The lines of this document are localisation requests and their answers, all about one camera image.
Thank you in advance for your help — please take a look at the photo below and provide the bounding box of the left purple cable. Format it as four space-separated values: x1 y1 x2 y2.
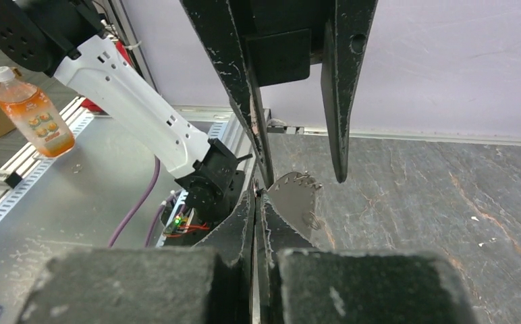
107 156 186 249

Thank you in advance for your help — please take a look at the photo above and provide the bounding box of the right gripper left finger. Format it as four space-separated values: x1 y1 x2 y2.
17 190 255 323

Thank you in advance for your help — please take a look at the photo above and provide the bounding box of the large metal keyring plate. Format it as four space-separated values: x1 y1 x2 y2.
268 171 323 239

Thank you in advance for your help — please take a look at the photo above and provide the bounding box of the white slotted cable duct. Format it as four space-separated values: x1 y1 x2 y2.
0 113 96 249

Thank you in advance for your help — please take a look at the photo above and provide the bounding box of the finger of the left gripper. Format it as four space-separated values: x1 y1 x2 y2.
181 0 274 186
321 0 378 183

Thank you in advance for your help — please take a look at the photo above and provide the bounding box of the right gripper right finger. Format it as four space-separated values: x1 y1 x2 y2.
255 190 477 323

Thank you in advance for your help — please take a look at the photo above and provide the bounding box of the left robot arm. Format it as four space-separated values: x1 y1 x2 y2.
0 1 377 222

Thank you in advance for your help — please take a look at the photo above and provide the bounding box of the orange drink bottle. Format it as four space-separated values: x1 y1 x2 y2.
0 66 75 158

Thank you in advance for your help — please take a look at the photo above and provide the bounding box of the aluminium frame rail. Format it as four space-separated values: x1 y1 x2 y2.
0 97 93 202

